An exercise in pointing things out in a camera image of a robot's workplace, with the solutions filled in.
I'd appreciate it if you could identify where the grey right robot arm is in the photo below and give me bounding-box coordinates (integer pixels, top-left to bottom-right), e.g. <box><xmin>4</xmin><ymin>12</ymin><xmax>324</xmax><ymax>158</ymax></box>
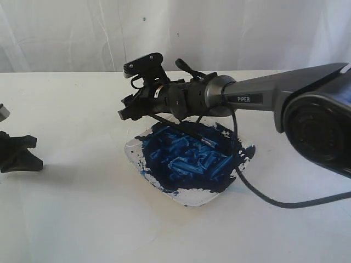
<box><xmin>119</xmin><ymin>59</ymin><xmax>350</xmax><ymax>177</ymax></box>

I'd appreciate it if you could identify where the white paper sheet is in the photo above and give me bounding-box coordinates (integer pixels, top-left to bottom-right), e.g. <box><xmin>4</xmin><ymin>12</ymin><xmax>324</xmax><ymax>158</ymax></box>
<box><xmin>19</xmin><ymin>134</ymin><xmax>158</xmax><ymax>261</ymax></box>

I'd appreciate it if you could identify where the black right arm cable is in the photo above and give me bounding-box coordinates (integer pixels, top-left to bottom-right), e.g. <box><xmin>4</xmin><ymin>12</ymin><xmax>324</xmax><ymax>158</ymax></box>
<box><xmin>175</xmin><ymin>58</ymin><xmax>351</xmax><ymax>209</ymax></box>

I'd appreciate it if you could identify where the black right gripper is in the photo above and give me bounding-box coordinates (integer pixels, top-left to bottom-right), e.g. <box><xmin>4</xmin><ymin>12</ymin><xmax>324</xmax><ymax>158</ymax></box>
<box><xmin>118</xmin><ymin>79</ymin><xmax>208</xmax><ymax>121</ymax></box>

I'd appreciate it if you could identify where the white plate with blue paint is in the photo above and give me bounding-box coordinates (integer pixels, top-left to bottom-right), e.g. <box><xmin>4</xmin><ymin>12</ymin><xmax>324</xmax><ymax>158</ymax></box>
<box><xmin>124</xmin><ymin>123</ymin><xmax>256</xmax><ymax>207</ymax></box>

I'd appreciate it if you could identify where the black paintbrush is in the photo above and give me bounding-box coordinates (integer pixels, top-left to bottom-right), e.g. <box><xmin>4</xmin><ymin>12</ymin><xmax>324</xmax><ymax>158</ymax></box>
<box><xmin>149</xmin><ymin>114</ymin><xmax>232</xmax><ymax>156</ymax></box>

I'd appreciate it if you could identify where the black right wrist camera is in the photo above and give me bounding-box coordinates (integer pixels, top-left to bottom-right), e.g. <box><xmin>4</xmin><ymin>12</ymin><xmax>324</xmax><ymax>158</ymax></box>
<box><xmin>123</xmin><ymin>53</ymin><xmax>163</xmax><ymax>79</ymax></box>

